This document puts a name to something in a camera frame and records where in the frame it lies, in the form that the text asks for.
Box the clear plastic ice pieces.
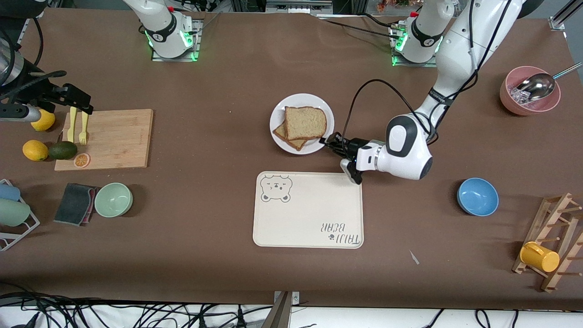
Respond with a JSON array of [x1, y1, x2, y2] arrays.
[[509, 86, 533, 106]]

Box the dark green avocado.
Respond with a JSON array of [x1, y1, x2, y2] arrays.
[[48, 141, 78, 160]]

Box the yellow lemon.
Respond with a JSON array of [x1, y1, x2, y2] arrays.
[[22, 140, 49, 162], [31, 109, 56, 132]]

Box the grey metal table bracket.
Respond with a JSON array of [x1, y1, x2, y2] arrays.
[[261, 291, 300, 328]]

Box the cream bear print tray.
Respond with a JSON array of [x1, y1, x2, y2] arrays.
[[252, 171, 364, 249]]

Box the pale green cup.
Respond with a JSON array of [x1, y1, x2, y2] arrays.
[[0, 199, 31, 227]]

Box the wooden cutting board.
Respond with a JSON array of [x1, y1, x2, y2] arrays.
[[54, 108, 154, 172]]

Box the black floor cable bundle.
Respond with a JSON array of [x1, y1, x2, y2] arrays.
[[0, 282, 274, 328]]

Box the pink bowl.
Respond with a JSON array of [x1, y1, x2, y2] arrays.
[[500, 66, 562, 116]]

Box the pale green bowl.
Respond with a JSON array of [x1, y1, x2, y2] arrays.
[[94, 182, 134, 218]]

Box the aluminium frame profile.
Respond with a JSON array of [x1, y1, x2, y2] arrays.
[[549, 0, 583, 31]]

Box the grey metal equipment box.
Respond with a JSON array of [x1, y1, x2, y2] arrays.
[[266, 0, 334, 15]]

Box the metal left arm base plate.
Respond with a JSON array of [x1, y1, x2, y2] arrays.
[[389, 23, 440, 68]]

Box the dark grey folded cloth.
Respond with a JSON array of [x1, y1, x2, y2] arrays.
[[53, 183, 100, 227]]

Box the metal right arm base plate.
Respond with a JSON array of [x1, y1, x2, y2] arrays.
[[151, 18, 202, 62]]

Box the wooden mug rack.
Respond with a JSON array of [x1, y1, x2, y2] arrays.
[[511, 192, 583, 293]]

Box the yellow mug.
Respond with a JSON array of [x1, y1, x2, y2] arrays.
[[520, 241, 561, 273]]

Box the short black table cable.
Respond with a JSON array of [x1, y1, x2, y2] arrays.
[[362, 13, 404, 29]]

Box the white round plate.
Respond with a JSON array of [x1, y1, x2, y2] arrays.
[[269, 93, 335, 155]]

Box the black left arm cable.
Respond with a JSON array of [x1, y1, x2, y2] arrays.
[[342, 0, 513, 144]]

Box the blue bowl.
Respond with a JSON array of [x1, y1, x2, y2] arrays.
[[457, 177, 500, 217]]

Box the long black table cable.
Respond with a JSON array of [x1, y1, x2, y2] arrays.
[[319, 17, 397, 39]]

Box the white wire rack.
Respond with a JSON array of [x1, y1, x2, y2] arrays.
[[0, 179, 41, 251]]

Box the metal scoop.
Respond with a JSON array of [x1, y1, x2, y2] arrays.
[[516, 62, 583, 103]]

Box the sandwich top bread slice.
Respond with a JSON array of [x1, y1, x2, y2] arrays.
[[284, 106, 328, 141]]

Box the blue cup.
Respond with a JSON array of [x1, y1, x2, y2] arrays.
[[0, 183, 21, 202]]

